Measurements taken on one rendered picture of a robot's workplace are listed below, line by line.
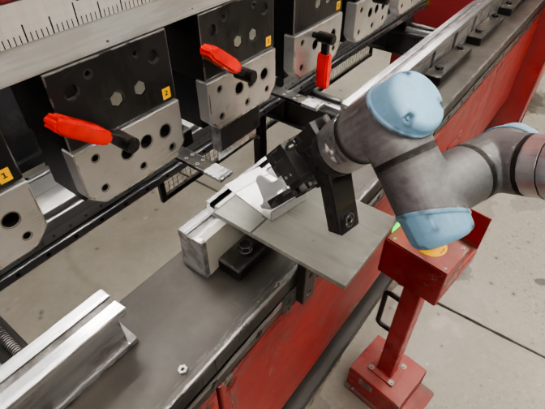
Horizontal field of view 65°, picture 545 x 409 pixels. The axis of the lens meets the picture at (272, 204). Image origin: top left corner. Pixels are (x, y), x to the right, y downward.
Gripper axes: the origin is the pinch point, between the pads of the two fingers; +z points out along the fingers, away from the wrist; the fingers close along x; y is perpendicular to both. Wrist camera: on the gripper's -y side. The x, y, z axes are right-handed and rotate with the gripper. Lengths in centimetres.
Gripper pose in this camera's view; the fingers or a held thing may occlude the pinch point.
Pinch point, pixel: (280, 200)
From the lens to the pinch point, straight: 76.0
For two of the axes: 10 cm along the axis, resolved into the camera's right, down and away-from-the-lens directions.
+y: -5.2, -8.6, -0.1
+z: -4.3, 2.5, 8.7
